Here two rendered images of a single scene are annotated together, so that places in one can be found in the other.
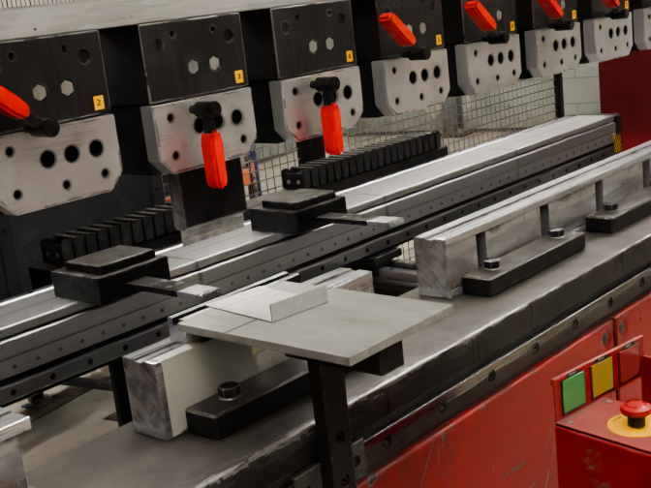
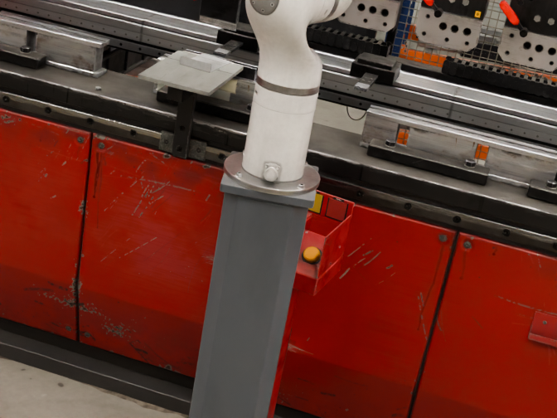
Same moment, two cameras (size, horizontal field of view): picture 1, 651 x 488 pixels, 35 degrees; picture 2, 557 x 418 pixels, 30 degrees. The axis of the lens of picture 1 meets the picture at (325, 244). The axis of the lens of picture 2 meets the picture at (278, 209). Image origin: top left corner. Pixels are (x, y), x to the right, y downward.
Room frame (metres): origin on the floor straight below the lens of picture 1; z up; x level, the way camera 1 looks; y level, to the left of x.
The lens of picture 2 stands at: (0.07, -2.22, 1.77)
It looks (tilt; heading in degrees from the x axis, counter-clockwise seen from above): 24 degrees down; 59
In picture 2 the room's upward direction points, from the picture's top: 10 degrees clockwise
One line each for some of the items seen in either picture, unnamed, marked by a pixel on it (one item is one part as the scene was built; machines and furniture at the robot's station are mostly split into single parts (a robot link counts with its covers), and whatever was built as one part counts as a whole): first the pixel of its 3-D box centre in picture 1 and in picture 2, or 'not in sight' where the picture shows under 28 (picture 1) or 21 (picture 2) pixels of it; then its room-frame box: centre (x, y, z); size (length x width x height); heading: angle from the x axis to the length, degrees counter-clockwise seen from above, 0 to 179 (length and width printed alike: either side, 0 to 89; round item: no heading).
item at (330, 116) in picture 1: (326, 115); not in sight; (1.28, -0.02, 1.20); 0.04 x 0.02 x 0.10; 47
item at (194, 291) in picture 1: (144, 277); (234, 41); (1.33, 0.25, 1.01); 0.26 x 0.12 x 0.05; 47
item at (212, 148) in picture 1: (208, 144); not in sight; (1.13, 0.12, 1.20); 0.04 x 0.02 x 0.10; 47
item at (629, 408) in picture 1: (635, 416); not in sight; (1.19, -0.36, 0.79); 0.04 x 0.04 x 0.04
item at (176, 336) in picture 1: (237, 305); (220, 64); (1.23, 0.12, 0.99); 0.20 x 0.03 x 0.03; 137
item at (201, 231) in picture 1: (208, 198); (220, 8); (1.21, 0.13, 1.13); 0.10 x 0.02 x 0.10; 137
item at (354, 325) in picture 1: (312, 318); (192, 72); (1.11, 0.02, 1.00); 0.26 x 0.18 x 0.01; 47
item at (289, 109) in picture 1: (296, 70); not in sight; (1.34, 0.01, 1.26); 0.15 x 0.09 x 0.17; 137
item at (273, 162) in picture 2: not in sight; (279, 130); (1.02, -0.60, 1.09); 0.19 x 0.19 x 0.18
